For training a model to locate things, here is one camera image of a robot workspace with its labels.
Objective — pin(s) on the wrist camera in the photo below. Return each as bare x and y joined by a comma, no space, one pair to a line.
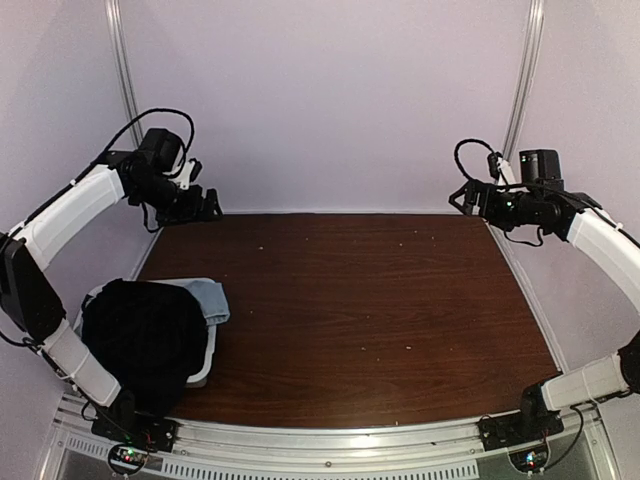
188,174
500,170

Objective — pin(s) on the aluminium frame post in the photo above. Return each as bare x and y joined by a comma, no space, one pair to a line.
529,61
119,48

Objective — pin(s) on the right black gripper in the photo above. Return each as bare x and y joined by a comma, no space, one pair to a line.
474,188

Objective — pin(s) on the right aluminium frame post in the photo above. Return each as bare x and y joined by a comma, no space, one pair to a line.
529,61

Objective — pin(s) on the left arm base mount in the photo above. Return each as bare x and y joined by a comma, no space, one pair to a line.
146,433

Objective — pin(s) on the black t-shirt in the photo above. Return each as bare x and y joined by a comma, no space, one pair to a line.
150,336

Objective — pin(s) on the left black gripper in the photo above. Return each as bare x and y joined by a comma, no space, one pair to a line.
192,212

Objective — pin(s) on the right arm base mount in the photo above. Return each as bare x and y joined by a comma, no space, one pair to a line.
515,429

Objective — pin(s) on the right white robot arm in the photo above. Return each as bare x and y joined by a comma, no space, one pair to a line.
538,198

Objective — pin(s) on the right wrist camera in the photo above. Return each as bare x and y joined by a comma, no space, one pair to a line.
500,170

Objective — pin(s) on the front aluminium rail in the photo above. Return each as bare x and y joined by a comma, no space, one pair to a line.
444,450

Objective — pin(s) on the light blue denim garment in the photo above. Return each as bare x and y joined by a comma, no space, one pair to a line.
210,296

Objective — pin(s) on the white laundry basket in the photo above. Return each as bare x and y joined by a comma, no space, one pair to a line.
194,380

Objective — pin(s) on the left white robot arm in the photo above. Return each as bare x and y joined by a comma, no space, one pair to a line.
142,177

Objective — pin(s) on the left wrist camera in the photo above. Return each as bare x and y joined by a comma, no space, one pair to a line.
188,174

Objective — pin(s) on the left aluminium frame post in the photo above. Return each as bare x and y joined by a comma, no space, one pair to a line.
119,48

